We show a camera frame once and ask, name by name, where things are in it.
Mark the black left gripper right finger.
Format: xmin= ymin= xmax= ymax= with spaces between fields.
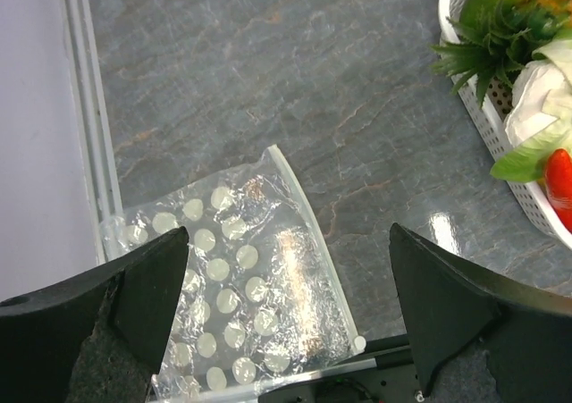
xmin=389 ymin=223 xmax=571 ymax=402

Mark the aluminium frame rail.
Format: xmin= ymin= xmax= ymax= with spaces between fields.
xmin=62 ymin=0 xmax=122 ymax=264

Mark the red toy chili pepper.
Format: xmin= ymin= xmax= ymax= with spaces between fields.
xmin=544 ymin=148 xmax=572 ymax=231

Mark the white green toy cabbage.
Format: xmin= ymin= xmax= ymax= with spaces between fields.
xmin=491 ymin=38 xmax=571 ymax=183

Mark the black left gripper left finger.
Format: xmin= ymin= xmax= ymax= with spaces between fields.
xmin=1 ymin=227 xmax=189 ymax=402

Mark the white perforated plastic basket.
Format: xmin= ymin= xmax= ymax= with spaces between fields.
xmin=438 ymin=0 xmax=571 ymax=247

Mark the clear dotted zip top bag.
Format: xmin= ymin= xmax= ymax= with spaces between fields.
xmin=100 ymin=146 xmax=366 ymax=402

